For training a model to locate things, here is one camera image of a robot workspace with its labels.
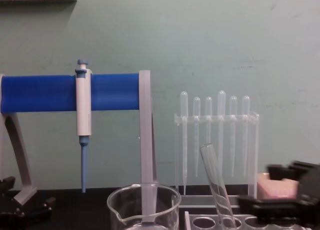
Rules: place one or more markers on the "white and blue micropipette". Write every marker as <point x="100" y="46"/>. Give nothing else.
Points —
<point x="83" y="110"/>

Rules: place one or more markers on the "clear glass beaker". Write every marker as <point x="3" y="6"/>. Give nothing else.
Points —
<point x="125" y="207"/>

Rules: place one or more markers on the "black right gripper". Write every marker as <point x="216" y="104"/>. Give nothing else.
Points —
<point x="310" y="197"/>

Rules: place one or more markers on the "clear glass test tube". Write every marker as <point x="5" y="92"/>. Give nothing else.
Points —
<point x="215" y="175"/>

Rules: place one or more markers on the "clear test tube rack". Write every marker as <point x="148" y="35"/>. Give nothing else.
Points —
<point x="190" y="221"/>

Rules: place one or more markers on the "blue bar pipette stand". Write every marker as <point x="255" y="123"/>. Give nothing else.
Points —
<point x="45" y="92"/>

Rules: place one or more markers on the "clear acrylic dropper rack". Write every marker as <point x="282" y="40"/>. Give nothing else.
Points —
<point x="215" y="119"/>

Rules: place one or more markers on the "pink box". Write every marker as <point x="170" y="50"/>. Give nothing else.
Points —
<point x="275" y="188"/>

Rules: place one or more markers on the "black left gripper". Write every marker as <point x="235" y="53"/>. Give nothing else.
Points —
<point x="12" y="222"/>

